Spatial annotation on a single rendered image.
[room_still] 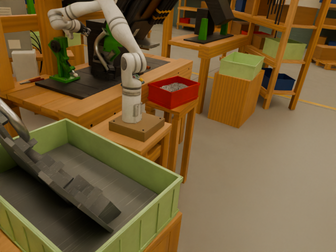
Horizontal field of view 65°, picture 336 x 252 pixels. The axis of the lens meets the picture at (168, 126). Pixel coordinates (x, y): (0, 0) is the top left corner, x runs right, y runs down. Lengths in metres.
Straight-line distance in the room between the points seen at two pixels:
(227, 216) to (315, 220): 0.69
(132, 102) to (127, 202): 0.51
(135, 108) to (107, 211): 0.58
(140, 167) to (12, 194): 0.44
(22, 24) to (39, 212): 1.32
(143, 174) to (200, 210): 1.22
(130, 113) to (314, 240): 1.61
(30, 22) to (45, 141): 1.01
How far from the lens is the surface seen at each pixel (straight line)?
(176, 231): 1.03
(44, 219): 0.93
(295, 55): 4.23
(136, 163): 0.97
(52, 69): 2.04
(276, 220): 2.27
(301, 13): 4.11
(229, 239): 2.02
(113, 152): 1.04
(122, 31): 1.31
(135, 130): 1.24
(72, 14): 1.56
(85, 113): 1.41
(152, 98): 1.79
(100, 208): 0.83
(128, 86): 1.23
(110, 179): 1.03
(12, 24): 1.94
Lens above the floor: 1.50
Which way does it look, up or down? 28 degrees down
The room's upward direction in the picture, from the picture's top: 5 degrees clockwise
